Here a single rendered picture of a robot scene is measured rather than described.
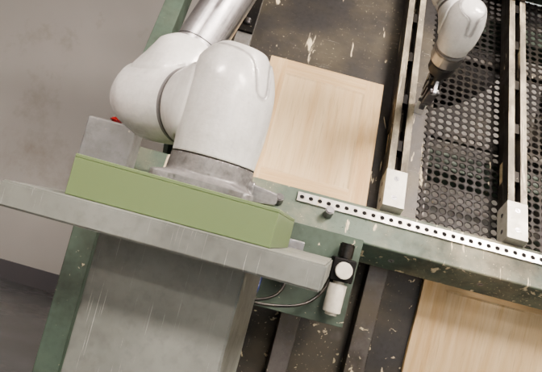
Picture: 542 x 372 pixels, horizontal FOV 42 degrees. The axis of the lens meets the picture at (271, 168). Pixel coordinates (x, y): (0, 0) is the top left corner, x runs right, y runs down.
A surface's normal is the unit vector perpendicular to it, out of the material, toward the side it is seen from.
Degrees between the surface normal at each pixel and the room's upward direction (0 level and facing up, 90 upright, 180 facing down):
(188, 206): 90
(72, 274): 90
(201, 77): 85
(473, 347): 90
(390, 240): 60
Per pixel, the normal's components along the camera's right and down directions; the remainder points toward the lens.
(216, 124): -0.05, -0.06
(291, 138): 0.16, -0.55
